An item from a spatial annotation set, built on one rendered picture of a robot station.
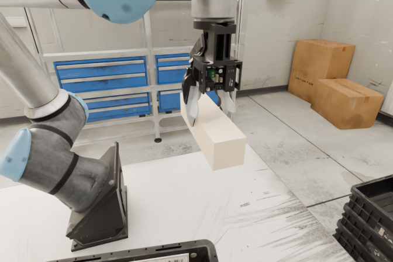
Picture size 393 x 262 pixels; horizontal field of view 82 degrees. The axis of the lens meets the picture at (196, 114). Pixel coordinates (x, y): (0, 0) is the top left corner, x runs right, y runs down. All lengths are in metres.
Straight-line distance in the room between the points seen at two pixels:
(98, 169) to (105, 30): 2.35
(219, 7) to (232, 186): 0.66
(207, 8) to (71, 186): 0.53
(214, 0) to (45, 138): 0.51
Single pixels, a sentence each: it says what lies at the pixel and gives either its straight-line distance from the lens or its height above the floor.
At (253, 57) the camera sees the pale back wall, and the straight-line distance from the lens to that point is 3.46.
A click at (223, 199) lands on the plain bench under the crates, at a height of 0.70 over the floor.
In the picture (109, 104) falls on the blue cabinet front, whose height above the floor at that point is 0.46.
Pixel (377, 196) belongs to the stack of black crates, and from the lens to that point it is 1.43.
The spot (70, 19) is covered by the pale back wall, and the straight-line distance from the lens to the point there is 2.93.
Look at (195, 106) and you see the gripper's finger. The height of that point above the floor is 1.14.
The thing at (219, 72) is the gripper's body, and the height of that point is 1.21.
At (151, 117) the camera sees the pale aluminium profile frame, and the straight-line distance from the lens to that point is 2.26.
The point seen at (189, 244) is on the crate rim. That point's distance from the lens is 0.47.
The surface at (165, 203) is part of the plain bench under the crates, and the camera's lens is 0.84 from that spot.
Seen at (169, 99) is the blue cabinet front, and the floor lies 0.45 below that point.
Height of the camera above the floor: 1.32
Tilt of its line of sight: 27 degrees down
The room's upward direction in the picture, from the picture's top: straight up
